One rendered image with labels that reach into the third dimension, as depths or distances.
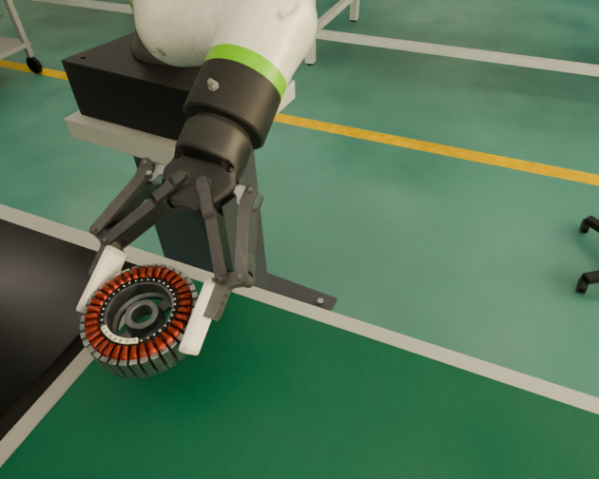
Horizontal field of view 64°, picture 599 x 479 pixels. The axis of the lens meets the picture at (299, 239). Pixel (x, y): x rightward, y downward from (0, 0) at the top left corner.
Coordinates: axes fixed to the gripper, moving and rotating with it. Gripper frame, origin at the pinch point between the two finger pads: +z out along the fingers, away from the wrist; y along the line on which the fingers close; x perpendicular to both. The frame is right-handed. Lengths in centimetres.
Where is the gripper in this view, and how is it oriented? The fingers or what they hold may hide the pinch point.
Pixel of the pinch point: (144, 314)
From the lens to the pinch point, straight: 49.4
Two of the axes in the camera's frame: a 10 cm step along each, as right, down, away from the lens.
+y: -9.2, -2.6, 3.1
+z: -3.3, 9.2, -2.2
